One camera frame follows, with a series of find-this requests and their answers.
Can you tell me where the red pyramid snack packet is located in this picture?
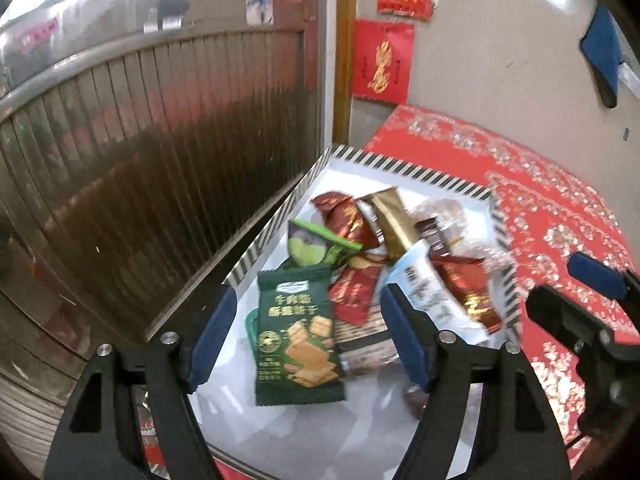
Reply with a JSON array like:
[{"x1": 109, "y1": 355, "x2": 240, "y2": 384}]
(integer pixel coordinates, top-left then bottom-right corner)
[{"x1": 430, "y1": 254, "x2": 503, "y2": 335}]

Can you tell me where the dark red gold-print packet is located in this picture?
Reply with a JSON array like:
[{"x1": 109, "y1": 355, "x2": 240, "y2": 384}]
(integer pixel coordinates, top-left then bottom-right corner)
[{"x1": 311, "y1": 191, "x2": 381, "y2": 251}]

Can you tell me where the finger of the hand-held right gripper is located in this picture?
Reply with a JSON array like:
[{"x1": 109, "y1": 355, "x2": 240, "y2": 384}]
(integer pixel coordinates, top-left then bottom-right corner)
[
  {"x1": 567, "y1": 252, "x2": 640, "y2": 303},
  {"x1": 580, "y1": 6, "x2": 640, "y2": 108}
]

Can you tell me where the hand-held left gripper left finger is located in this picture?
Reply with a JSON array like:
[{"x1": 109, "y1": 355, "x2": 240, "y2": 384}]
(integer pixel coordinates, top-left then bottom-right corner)
[{"x1": 45, "y1": 285, "x2": 238, "y2": 480}]

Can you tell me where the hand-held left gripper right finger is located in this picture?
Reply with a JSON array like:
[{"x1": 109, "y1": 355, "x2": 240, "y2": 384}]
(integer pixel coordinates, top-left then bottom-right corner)
[{"x1": 381, "y1": 282, "x2": 573, "y2": 480}]

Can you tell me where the long gold snack packet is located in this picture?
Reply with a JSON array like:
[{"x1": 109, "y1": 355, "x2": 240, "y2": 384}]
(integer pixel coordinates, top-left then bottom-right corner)
[{"x1": 362, "y1": 187, "x2": 426, "y2": 261}]

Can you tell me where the brown coffee sachet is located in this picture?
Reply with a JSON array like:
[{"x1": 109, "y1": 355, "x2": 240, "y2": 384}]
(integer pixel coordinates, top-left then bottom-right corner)
[{"x1": 416, "y1": 215, "x2": 453, "y2": 253}]

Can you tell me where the light green snack packet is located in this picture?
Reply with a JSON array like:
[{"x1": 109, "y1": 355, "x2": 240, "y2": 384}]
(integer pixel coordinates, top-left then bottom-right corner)
[{"x1": 287, "y1": 219, "x2": 363, "y2": 268}]

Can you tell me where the wooden door frame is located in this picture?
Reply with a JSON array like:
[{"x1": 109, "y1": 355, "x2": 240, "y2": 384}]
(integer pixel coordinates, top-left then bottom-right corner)
[{"x1": 334, "y1": 0, "x2": 357, "y2": 148}]

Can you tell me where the clear bag of brown snacks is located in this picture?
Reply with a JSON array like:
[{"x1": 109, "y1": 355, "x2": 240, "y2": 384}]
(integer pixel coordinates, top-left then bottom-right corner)
[
  {"x1": 410, "y1": 197, "x2": 468, "y2": 241},
  {"x1": 450, "y1": 237, "x2": 516, "y2": 273}
]

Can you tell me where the red floral tablecloth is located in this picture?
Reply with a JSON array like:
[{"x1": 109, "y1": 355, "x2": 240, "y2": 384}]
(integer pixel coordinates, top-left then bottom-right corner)
[{"x1": 362, "y1": 105, "x2": 640, "y2": 466}]

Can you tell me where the wooden slatted door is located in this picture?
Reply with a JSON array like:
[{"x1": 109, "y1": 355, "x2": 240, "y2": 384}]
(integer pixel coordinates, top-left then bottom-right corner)
[{"x1": 0, "y1": 0, "x2": 336, "y2": 480}]

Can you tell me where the flat red snack packet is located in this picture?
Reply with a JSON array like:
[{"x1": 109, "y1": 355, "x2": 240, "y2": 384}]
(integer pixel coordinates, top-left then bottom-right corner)
[{"x1": 329, "y1": 266, "x2": 383, "y2": 326}]

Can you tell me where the brown snack packet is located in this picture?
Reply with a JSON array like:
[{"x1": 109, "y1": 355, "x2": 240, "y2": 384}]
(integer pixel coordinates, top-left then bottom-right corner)
[{"x1": 332, "y1": 317, "x2": 401, "y2": 376}]

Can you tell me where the white paper sticker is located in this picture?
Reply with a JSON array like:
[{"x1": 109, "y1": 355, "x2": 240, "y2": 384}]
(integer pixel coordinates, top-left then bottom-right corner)
[{"x1": 245, "y1": 0, "x2": 275, "y2": 26}]

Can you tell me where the light blue snack packet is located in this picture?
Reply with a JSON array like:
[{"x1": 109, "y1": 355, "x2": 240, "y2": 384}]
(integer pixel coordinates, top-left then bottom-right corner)
[{"x1": 387, "y1": 240, "x2": 491, "y2": 346}]

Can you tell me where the dark green cracker packet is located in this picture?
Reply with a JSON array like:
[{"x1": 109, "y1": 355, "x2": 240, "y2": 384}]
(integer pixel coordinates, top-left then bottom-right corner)
[{"x1": 255, "y1": 266, "x2": 347, "y2": 407}]

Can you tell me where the striped cardboard box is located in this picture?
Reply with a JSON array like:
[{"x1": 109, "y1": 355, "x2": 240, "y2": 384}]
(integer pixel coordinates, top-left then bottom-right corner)
[{"x1": 140, "y1": 144, "x2": 523, "y2": 480}]

